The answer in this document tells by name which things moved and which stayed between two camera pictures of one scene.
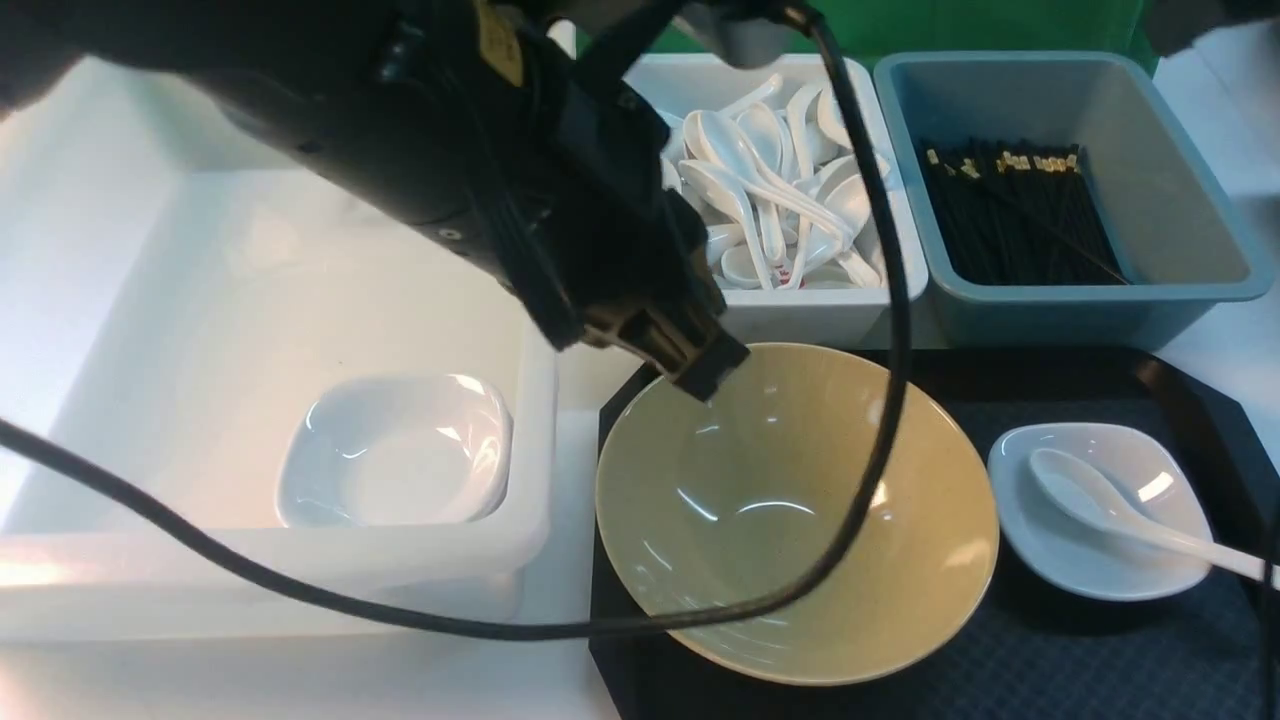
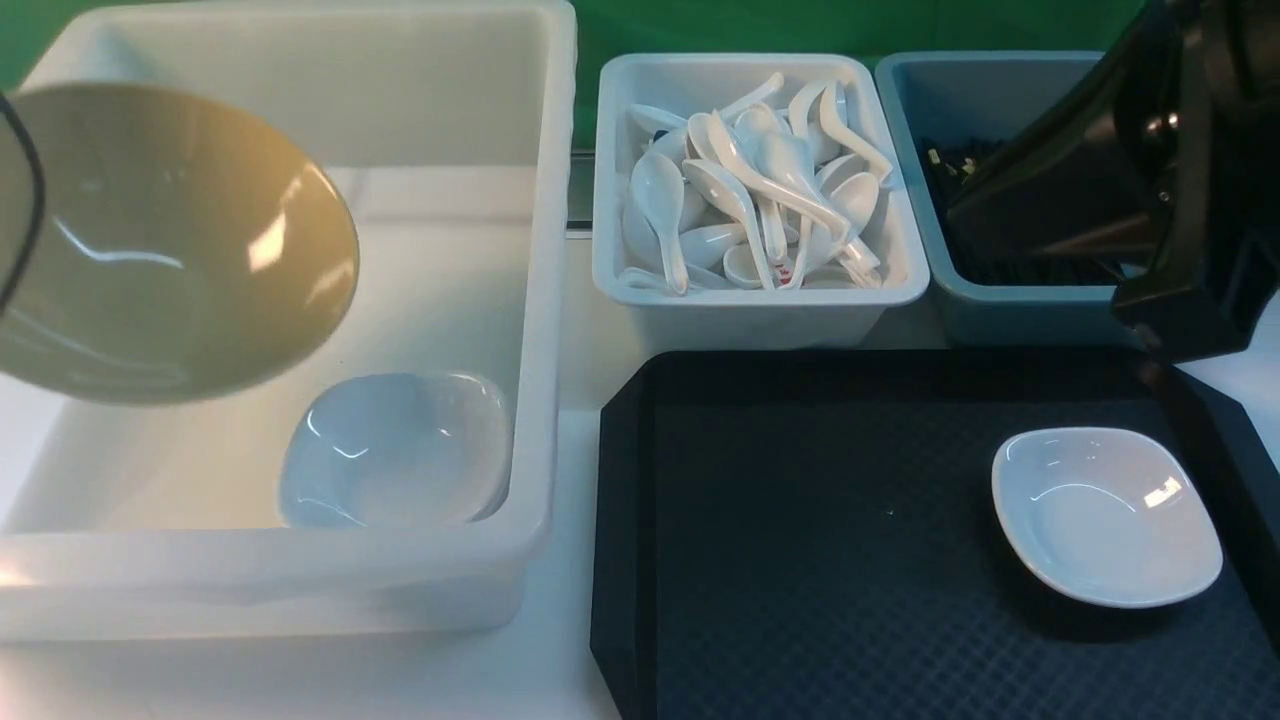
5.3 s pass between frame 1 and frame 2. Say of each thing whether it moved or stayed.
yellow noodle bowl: moved
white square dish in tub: stayed
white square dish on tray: stayed
